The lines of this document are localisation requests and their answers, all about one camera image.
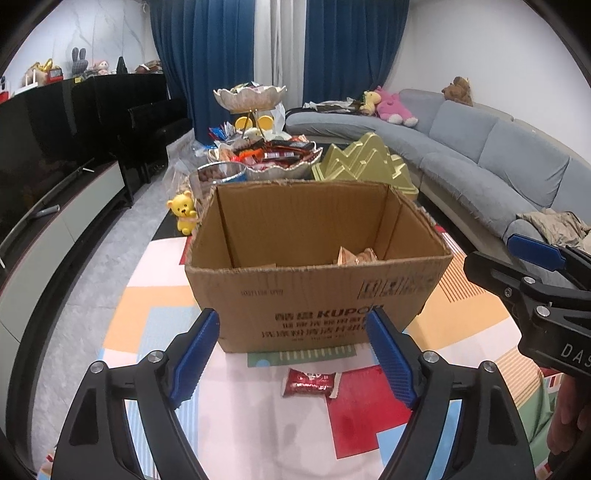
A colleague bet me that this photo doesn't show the dark red candy packet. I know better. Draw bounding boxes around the dark red candy packet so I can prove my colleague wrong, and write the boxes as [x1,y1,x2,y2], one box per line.
[283,369,342,399]

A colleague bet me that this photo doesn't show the gold Fortune biscuits bag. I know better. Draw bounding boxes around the gold Fortune biscuits bag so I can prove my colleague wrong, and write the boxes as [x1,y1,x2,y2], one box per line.
[335,247,379,266]

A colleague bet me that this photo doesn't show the person's right hand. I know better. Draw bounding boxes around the person's right hand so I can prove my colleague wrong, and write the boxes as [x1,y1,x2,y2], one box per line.
[547,375,590,455]

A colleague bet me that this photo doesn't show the beige cloth on sofa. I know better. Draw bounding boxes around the beige cloth on sofa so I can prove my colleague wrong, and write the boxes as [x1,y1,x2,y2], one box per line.
[517,208,591,254]

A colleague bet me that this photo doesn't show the colourful patchwork tablecloth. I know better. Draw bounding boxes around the colourful patchwork tablecloth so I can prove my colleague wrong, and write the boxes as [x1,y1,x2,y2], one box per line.
[40,234,561,479]

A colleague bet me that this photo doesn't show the grey curved sofa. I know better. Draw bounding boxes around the grey curved sofa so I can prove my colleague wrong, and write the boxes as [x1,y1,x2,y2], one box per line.
[284,88,591,287]

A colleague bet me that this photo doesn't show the brown cardboard box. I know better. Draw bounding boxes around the brown cardboard box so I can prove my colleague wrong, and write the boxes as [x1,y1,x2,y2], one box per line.
[184,181,453,353]

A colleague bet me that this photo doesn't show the yellow bear figurine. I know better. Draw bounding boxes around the yellow bear figurine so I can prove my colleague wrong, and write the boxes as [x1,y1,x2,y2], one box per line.
[166,190,198,236]

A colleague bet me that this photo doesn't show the clear jar of nuts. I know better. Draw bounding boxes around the clear jar of nuts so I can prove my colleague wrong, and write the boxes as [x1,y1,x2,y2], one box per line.
[189,161,246,214]

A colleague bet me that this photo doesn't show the grey TV cabinet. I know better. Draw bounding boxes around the grey TV cabinet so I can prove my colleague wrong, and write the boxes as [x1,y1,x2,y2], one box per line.
[1,162,127,468]

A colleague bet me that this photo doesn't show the brown teddy bear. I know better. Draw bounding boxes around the brown teddy bear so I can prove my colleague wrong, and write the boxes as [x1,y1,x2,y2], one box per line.
[442,76,473,107]

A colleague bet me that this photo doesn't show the gold mountain-shaped tin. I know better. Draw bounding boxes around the gold mountain-shaped tin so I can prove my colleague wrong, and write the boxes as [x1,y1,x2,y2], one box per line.
[311,132,419,201]

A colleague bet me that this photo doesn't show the pink plush toy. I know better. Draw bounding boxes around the pink plush toy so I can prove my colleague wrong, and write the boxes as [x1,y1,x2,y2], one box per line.
[376,87,419,128]

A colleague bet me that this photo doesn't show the two-tier lotus snack stand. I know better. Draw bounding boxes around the two-tier lotus snack stand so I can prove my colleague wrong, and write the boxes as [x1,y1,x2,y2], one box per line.
[209,82,322,181]

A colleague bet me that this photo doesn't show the yellow plush toy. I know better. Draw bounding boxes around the yellow plush toy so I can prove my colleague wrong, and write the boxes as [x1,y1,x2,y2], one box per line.
[359,91,382,116]

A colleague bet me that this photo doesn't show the black television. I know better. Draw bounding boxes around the black television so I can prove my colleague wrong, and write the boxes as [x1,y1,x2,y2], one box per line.
[1,80,115,253]

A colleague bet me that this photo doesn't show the blue curtains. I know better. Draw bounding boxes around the blue curtains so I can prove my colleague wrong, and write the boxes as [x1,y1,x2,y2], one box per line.
[149,1,410,143]

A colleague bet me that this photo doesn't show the grey rabbit plush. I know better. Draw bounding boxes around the grey rabbit plush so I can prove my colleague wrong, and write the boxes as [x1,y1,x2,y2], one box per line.
[71,47,88,77]

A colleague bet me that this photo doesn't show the white sheer curtain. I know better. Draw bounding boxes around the white sheer curtain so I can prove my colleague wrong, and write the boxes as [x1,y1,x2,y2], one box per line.
[253,0,308,109]

